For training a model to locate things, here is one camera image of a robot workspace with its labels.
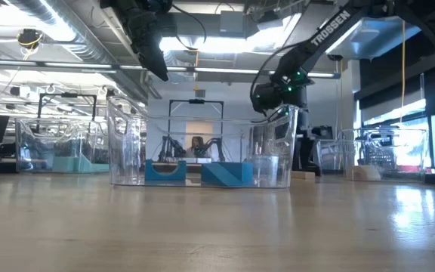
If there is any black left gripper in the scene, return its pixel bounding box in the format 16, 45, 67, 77
120, 7, 170, 82

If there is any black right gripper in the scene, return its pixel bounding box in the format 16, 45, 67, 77
294, 109, 322, 177

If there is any natural wood block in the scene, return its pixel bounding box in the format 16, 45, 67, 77
347, 165, 382, 182
291, 170, 316, 181

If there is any blue block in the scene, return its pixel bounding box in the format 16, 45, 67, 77
221, 162, 255, 186
201, 162, 241, 187
144, 159, 187, 181

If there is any ceiling light bar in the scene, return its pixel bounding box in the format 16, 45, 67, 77
0, 58, 341, 79

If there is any clear plastic bin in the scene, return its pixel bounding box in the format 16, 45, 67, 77
14, 116, 110, 175
106, 94, 301, 189
317, 127, 430, 183

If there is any grey ceiling box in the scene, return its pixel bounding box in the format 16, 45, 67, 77
219, 10, 245, 34

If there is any person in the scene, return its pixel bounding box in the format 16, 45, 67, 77
190, 135, 206, 159

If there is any black background rig frame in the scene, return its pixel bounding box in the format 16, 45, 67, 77
167, 98, 225, 163
37, 93, 98, 122

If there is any silver ceiling duct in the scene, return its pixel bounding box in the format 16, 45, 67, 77
8, 0, 149, 105

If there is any yellow hanging cable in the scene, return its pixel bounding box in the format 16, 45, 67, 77
401, 20, 407, 125

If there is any yellow-black cable reel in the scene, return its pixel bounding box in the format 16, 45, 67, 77
16, 28, 44, 51

